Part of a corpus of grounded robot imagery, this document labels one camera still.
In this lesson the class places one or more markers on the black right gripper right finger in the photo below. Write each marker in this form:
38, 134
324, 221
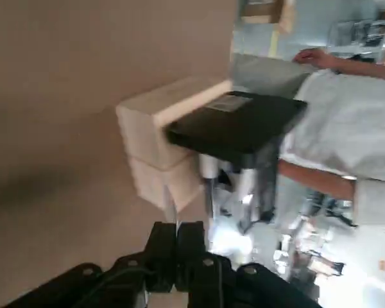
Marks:
192, 256

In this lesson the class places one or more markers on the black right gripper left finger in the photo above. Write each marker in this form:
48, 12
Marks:
160, 256

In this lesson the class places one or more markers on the black label dispenser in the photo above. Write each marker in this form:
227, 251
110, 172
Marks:
231, 128

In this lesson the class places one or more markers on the pale wooden base block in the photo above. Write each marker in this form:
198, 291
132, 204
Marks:
141, 138

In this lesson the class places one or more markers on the person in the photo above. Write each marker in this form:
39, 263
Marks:
349, 128

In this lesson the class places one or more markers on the cardboard box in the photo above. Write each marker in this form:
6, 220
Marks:
266, 11

